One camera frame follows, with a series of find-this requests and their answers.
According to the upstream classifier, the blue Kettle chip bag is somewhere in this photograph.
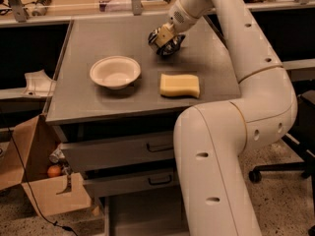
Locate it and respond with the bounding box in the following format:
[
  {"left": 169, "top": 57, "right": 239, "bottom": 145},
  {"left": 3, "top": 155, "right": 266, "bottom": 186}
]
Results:
[{"left": 148, "top": 29, "right": 186, "bottom": 57}]

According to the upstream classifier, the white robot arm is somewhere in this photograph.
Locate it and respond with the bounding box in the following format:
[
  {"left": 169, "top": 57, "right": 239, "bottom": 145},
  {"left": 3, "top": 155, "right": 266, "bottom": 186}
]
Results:
[{"left": 154, "top": 0, "right": 297, "bottom": 236}]

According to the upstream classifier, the grey drawer cabinet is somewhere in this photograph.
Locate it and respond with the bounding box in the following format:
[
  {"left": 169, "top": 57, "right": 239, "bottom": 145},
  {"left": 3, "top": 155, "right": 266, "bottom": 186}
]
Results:
[{"left": 46, "top": 14, "right": 239, "bottom": 236}]

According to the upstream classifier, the top grey drawer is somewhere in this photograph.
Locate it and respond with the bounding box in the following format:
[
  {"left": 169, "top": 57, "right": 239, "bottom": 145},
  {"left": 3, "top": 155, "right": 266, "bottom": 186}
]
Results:
[{"left": 61, "top": 131, "right": 174, "bottom": 172}]

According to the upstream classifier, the middle grey drawer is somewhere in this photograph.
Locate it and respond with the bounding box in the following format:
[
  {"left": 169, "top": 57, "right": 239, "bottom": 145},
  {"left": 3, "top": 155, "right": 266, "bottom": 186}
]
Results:
[{"left": 84, "top": 168, "right": 178, "bottom": 198}]

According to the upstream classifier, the open bottom grey drawer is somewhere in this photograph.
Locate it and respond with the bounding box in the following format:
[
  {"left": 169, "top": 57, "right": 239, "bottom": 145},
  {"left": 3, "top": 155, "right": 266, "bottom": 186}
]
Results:
[{"left": 106, "top": 186, "right": 190, "bottom": 236}]

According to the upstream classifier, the yellow sponge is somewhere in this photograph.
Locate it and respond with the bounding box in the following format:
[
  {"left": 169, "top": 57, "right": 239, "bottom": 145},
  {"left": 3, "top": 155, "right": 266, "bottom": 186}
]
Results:
[{"left": 159, "top": 74, "right": 200, "bottom": 98}]

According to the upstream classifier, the white paper bowl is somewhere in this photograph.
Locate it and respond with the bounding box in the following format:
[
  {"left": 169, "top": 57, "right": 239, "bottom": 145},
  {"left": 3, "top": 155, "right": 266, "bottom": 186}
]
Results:
[{"left": 90, "top": 56, "right": 141, "bottom": 89}]

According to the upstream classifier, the black and white tool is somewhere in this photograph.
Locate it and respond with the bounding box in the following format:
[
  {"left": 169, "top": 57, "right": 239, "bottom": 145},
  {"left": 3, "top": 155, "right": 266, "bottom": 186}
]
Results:
[{"left": 31, "top": 0, "right": 52, "bottom": 17}]

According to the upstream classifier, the white curved plastic part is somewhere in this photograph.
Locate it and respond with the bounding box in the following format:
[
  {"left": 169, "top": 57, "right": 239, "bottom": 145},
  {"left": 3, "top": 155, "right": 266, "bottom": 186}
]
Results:
[{"left": 22, "top": 70, "right": 56, "bottom": 98}]

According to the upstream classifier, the small can in box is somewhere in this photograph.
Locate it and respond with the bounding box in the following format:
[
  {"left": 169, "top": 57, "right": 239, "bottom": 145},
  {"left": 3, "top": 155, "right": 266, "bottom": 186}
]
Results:
[{"left": 49, "top": 148, "right": 66, "bottom": 163}]

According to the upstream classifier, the black office chair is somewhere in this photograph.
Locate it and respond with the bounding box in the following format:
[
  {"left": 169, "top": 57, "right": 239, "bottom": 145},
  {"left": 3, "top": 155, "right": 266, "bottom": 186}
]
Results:
[{"left": 248, "top": 90, "right": 315, "bottom": 236}]

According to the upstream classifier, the orange fruit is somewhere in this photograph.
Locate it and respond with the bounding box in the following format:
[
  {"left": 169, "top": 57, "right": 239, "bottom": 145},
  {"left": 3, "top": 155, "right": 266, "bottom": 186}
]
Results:
[{"left": 47, "top": 165, "right": 61, "bottom": 178}]

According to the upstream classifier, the brown cardboard box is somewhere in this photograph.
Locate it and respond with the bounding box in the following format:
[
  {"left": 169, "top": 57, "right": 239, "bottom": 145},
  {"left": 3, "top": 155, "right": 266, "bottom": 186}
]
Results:
[{"left": 0, "top": 115, "right": 92, "bottom": 216}]

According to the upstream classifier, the black floor cable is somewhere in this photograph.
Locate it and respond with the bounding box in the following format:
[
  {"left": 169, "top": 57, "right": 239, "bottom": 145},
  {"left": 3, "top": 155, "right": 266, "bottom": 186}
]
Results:
[{"left": 0, "top": 108, "right": 80, "bottom": 236}]

